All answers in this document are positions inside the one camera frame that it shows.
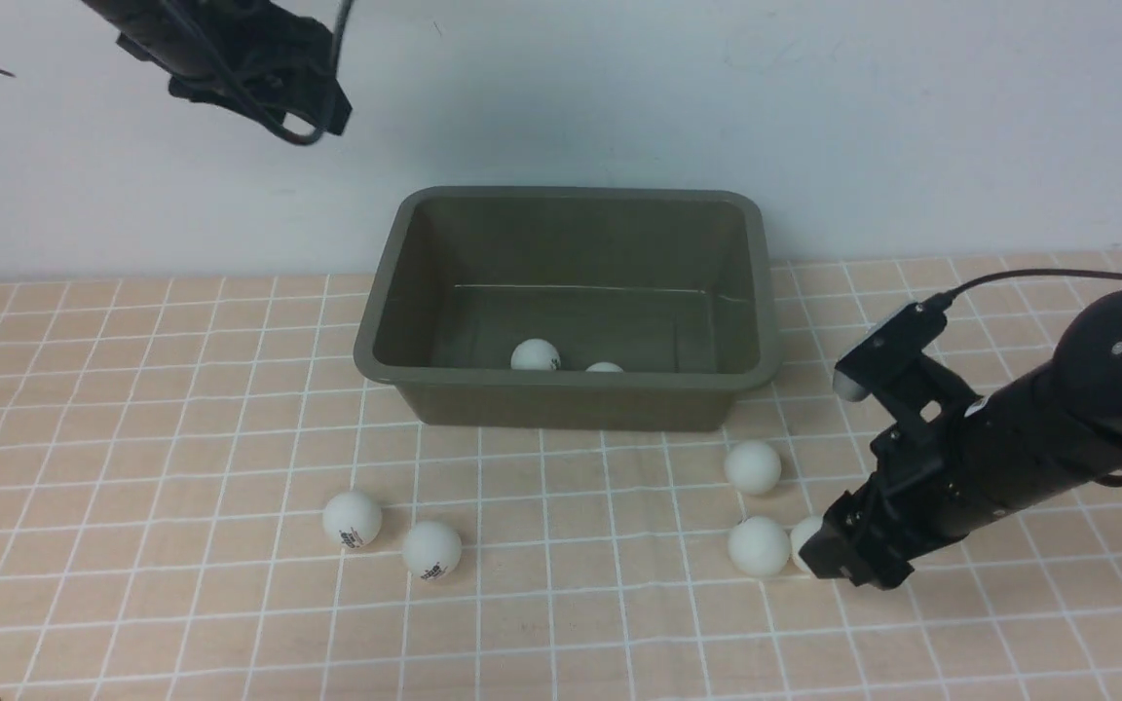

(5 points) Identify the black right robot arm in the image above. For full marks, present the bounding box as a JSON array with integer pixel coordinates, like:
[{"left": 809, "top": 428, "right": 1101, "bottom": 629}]
[{"left": 799, "top": 290, "right": 1122, "bottom": 590}]

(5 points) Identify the white logo ball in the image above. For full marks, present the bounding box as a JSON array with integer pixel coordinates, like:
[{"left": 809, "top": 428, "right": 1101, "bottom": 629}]
[
  {"left": 321, "top": 490, "right": 383, "bottom": 550},
  {"left": 511, "top": 338, "right": 561, "bottom": 371},
  {"left": 401, "top": 522, "right": 463, "bottom": 581}
]

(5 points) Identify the black right camera cable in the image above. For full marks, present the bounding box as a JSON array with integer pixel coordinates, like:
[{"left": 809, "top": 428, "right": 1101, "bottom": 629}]
[{"left": 921, "top": 268, "right": 1122, "bottom": 314}]

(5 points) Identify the olive green plastic bin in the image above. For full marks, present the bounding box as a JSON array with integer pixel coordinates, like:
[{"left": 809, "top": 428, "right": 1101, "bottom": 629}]
[{"left": 353, "top": 186, "right": 784, "bottom": 433}]

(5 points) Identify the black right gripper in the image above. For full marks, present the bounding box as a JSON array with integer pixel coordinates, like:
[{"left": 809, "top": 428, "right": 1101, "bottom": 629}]
[{"left": 799, "top": 425, "right": 986, "bottom": 591}]

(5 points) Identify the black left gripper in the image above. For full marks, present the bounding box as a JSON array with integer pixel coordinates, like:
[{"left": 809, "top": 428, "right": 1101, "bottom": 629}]
[{"left": 113, "top": 1, "right": 355, "bottom": 137}]

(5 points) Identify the orange checkered tablecloth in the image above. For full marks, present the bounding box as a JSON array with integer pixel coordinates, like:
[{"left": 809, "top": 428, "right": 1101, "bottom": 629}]
[{"left": 0, "top": 251, "right": 1122, "bottom": 700}]

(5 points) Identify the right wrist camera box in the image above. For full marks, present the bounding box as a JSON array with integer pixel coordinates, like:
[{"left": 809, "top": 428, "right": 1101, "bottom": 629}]
[{"left": 833, "top": 299, "right": 947, "bottom": 403}]

